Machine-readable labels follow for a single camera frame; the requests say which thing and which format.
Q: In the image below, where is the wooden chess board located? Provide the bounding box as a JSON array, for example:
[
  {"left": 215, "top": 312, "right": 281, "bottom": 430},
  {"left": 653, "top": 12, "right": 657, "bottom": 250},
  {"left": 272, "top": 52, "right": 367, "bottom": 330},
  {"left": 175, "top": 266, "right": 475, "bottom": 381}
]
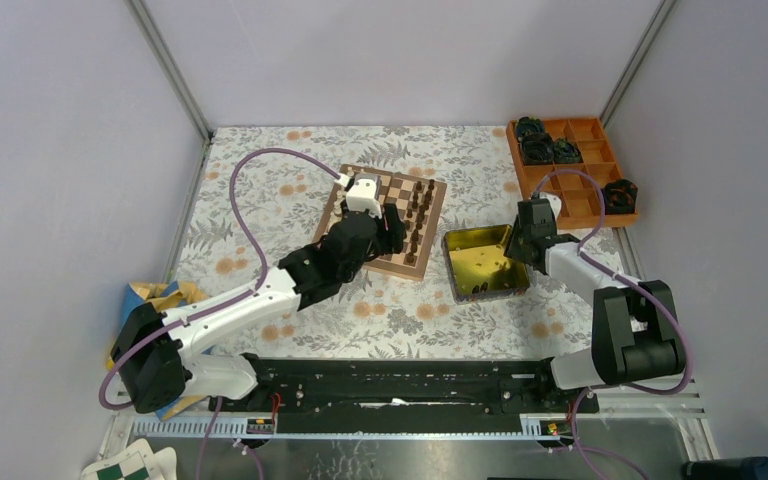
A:
[{"left": 340, "top": 164, "right": 447, "bottom": 281}]

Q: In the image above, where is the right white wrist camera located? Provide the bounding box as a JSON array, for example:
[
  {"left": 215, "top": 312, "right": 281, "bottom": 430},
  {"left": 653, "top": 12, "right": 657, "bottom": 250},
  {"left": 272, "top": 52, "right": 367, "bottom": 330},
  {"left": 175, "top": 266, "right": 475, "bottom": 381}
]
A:
[{"left": 538, "top": 192, "right": 563, "bottom": 219}]

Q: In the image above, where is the yellow tin box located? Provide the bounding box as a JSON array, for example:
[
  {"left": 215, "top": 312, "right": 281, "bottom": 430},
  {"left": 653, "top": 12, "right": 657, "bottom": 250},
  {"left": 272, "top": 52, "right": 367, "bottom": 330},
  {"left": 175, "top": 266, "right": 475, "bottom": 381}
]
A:
[{"left": 442, "top": 224, "right": 531, "bottom": 304}]

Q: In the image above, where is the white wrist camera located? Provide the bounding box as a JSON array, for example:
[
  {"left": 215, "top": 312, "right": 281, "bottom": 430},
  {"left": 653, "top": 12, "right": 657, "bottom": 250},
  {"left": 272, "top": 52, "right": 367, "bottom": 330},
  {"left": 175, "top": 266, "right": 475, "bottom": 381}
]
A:
[
  {"left": 344, "top": 173, "right": 382, "bottom": 219},
  {"left": 538, "top": 192, "right": 563, "bottom": 219}
]

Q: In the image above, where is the orange compartment tray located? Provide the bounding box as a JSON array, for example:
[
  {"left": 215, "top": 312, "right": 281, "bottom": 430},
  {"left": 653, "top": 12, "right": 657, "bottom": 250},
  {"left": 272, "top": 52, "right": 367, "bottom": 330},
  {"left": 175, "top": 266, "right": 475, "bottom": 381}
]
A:
[{"left": 506, "top": 117, "right": 625, "bottom": 230}]

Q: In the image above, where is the floral table cloth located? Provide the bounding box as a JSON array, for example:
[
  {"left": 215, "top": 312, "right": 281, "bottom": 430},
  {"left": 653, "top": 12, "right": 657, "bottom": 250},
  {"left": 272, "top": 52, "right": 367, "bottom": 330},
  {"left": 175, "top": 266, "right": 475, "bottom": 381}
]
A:
[{"left": 176, "top": 126, "right": 592, "bottom": 359}]

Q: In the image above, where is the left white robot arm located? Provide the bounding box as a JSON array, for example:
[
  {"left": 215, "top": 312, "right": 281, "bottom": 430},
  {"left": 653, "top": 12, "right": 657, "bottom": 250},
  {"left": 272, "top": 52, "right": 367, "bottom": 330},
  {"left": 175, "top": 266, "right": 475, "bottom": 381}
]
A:
[{"left": 99, "top": 203, "right": 406, "bottom": 414}]

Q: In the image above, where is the black cylinder object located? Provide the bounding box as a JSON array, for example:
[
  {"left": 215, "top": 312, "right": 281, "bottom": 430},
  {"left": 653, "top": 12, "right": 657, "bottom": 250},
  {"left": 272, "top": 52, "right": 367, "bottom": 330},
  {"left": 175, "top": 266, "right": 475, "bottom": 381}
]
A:
[{"left": 681, "top": 456, "right": 768, "bottom": 480}]

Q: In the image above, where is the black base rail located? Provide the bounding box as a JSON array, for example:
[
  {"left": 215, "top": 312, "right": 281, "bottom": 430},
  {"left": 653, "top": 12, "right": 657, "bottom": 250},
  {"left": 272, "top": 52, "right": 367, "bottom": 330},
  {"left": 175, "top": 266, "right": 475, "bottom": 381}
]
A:
[{"left": 209, "top": 357, "right": 599, "bottom": 434}]

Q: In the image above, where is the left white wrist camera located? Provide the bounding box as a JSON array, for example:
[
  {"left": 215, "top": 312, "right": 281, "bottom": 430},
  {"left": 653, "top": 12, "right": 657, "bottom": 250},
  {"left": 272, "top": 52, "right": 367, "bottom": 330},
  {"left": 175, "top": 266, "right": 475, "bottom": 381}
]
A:
[{"left": 344, "top": 173, "right": 382, "bottom": 219}]

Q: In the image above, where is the black part in tray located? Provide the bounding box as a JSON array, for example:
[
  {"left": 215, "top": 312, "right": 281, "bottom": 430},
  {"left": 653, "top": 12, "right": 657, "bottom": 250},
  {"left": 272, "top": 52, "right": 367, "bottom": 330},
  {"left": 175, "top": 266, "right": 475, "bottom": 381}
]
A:
[{"left": 513, "top": 116, "right": 583, "bottom": 166}]

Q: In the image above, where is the blue yellow cloth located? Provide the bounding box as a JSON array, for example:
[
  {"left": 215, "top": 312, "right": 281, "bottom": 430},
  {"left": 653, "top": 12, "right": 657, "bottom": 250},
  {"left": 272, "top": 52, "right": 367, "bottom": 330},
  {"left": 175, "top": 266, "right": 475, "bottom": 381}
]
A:
[{"left": 118, "top": 280, "right": 208, "bottom": 421}]

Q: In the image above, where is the black part on tray edge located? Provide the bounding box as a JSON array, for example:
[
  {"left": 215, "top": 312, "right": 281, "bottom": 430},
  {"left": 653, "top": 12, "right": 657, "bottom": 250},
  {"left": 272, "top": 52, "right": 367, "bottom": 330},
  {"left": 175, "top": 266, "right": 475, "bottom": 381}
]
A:
[{"left": 601, "top": 178, "right": 639, "bottom": 215}]

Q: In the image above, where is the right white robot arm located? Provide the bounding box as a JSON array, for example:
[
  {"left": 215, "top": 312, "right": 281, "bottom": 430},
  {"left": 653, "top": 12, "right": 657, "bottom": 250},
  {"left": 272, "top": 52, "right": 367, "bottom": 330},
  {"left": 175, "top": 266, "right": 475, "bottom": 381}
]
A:
[{"left": 504, "top": 196, "right": 692, "bottom": 412}]

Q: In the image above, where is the green checkered paper board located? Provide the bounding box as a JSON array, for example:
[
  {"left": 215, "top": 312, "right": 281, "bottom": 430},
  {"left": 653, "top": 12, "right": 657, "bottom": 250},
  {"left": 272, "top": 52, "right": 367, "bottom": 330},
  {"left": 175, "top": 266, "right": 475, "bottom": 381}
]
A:
[{"left": 80, "top": 439, "right": 177, "bottom": 480}]

